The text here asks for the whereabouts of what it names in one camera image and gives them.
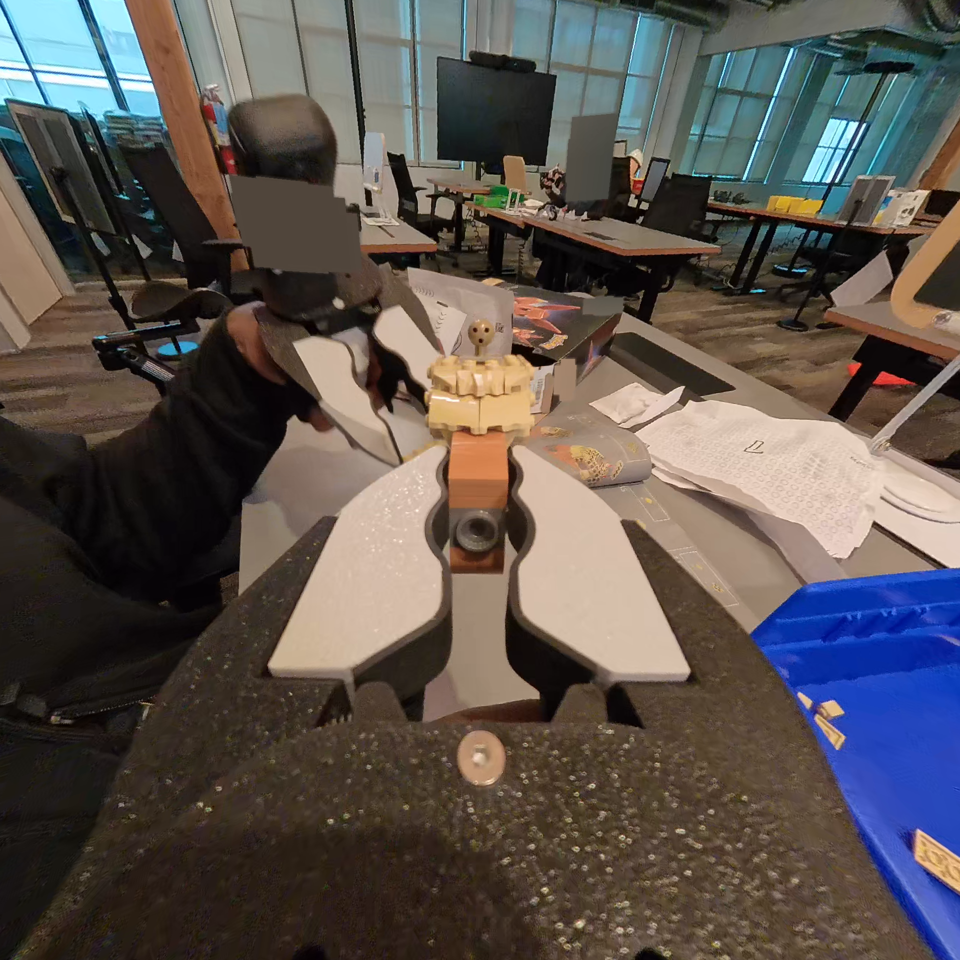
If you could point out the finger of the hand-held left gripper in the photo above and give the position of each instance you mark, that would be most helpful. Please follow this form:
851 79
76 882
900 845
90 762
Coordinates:
348 398
408 348

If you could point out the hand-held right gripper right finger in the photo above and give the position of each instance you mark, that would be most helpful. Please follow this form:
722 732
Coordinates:
597 593

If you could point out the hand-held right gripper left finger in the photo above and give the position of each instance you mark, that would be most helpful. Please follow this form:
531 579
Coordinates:
360 593

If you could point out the tan brick model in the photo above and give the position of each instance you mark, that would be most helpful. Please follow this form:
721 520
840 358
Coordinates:
480 435

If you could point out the blue plastic bin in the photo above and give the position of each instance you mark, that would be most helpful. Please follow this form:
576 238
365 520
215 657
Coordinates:
885 720

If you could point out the person's left forearm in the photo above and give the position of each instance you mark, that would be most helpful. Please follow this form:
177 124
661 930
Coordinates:
195 450

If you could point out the grey desk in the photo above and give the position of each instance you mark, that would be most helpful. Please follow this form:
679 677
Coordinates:
315 480

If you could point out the red fire extinguisher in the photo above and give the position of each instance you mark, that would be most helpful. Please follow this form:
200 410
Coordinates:
219 128

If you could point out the wooden pillar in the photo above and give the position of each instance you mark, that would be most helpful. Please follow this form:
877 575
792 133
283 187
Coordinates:
180 120

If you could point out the grey instruction booklet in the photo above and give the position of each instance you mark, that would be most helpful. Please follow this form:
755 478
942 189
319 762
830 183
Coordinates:
600 450

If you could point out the dark printed kit box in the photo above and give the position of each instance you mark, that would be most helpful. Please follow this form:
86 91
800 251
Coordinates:
563 327

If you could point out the flattened white paper bags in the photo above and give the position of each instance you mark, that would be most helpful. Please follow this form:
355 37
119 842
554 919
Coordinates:
638 405

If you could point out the white dotted paper sheet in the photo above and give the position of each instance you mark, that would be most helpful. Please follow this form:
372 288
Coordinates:
765 473

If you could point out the black monitor screen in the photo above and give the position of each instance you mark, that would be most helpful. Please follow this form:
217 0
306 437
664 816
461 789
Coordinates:
495 113

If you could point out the scattered tan bricks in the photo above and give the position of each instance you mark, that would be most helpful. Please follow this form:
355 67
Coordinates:
822 720

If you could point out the person's black jacket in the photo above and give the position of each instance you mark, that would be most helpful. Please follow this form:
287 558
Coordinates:
75 675

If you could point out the wooden rim table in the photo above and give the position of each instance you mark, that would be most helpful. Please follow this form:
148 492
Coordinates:
818 225

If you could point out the black tablet on white stand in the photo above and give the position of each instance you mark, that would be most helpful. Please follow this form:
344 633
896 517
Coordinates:
933 270

